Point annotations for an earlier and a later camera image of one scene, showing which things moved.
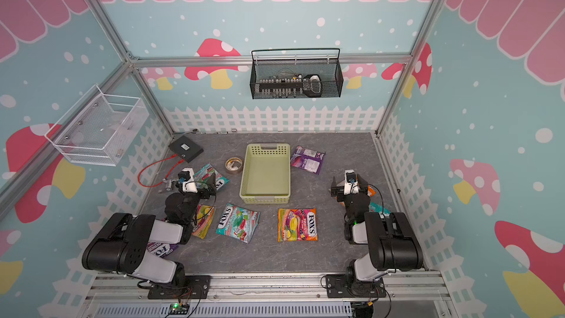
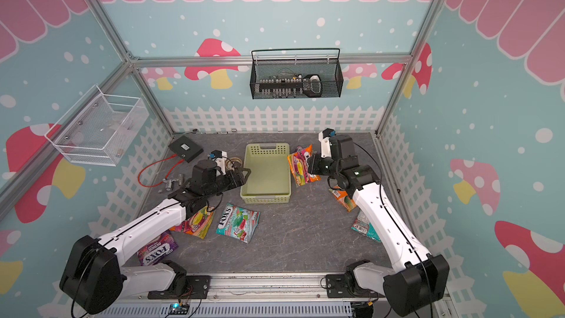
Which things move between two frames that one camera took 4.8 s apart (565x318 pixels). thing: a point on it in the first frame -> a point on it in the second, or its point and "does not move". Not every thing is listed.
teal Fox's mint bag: (238, 222) does not move
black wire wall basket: (290, 79) does not move
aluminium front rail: (271, 288) does not move
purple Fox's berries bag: (161, 249) does not move
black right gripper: (340, 198) -> (313, 164)
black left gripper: (206, 194) -> (240, 180)
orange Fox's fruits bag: (297, 224) -> (299, 163)
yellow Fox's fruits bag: (201, 219) does not move
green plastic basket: (265, 174) does not move
